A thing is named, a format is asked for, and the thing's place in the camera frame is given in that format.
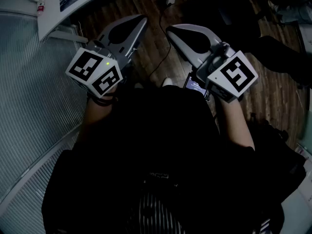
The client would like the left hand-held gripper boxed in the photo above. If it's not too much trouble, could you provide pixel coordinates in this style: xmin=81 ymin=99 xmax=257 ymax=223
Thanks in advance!
xmin=64 ymin=14 xmax=148 ymax=99

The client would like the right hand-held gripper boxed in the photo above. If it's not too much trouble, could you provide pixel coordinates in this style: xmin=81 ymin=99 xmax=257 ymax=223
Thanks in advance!
xmin=166 ymin=23 xmax=259 ymax=104

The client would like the person's left forearm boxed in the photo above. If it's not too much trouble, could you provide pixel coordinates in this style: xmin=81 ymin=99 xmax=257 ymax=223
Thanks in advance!
xmin=77 ymin=95 xmax=117 ymax=143

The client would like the person's right forearm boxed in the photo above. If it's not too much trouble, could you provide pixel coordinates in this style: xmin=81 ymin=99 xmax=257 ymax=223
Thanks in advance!
xmin=218 ymin=98 xmax=256 ymax=151

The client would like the small display screen device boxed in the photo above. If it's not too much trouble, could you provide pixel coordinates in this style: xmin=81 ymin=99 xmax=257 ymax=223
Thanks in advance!
xmin=182 ymin=72 xmax=211 ymax=98

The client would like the black office chair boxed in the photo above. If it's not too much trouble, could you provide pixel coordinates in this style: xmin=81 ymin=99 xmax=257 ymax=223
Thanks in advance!
xmin=187 ymin=0 xmax=312 ymax=90

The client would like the black wristband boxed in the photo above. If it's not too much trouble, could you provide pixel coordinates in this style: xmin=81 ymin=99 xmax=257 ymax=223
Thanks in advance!
xmin=86 ymin=91 xmax=119 ymax=107

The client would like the clear bottle red cap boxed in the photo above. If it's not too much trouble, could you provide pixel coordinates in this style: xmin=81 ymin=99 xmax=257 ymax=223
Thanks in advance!
xmin=36 ymin=0 xmax=47 ymax=18

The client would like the person's black shirt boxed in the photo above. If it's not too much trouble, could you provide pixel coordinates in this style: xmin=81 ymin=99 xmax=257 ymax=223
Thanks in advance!
xmin=41 ymin=84 xmax=308 ymax=234

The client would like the striped black white garment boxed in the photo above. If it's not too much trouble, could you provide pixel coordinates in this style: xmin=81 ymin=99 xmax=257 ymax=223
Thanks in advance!
xmin=137 ymin=190 xmax=182 ymax=234

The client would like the black floor cable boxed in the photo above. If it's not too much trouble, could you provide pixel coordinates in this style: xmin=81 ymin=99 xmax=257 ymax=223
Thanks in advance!
xmin=148 ymin=2 xmax=173 ymax=85

